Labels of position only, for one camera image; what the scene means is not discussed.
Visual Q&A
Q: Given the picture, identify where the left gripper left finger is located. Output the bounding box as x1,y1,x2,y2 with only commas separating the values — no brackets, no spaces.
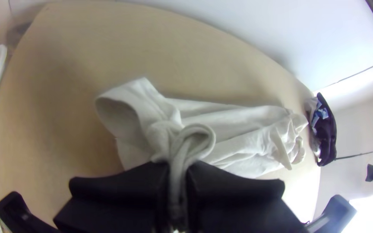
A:
53,161,171,233

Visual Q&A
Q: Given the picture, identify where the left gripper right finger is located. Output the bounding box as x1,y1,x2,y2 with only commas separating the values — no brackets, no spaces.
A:
186,160,307,233

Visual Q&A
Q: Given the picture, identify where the white t-shirt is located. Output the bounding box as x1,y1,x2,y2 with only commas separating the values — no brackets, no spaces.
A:
94,77,310,232

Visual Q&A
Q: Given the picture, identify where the heap of clothes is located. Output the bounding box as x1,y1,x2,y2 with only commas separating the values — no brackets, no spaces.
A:
304,92,338,167

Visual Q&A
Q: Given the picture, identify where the black tripod stand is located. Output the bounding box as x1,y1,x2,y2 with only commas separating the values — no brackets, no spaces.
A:
334,147,373,161

